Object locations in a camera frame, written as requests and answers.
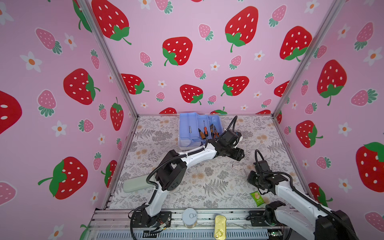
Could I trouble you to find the gold oval tin can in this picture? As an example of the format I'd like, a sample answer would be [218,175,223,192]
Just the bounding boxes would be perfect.
[214,215,227,240]

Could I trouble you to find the aluminium front rail frame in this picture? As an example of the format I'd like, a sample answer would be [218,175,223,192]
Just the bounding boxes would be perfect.
[86,208,340,240]

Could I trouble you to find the white pink blue tool box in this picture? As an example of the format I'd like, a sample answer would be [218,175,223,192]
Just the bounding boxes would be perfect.
[178,113,223,151]

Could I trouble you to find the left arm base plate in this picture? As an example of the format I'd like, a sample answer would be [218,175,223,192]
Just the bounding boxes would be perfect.
[130,210,172,228]

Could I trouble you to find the orange black combination pliers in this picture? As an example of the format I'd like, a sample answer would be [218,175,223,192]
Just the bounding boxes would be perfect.
[210,124,220,139]

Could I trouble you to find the round silver tin can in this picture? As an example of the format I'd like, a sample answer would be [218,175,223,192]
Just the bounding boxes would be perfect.
[182,208,198,229]

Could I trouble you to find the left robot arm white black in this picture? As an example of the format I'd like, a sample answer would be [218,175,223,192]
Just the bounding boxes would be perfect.
[130,130,245,228]

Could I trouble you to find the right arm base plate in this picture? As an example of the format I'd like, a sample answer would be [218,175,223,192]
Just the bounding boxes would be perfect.
[246,210,287,228]

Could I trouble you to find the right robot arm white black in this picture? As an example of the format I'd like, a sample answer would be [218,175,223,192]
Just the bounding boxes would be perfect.
[248,160,358,240]

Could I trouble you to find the green snack packet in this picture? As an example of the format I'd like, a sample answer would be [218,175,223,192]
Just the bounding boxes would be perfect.
[250,191,265,207]

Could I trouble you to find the small orange screwdriver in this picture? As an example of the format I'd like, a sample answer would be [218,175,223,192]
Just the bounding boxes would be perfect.
[203,120,209,138]

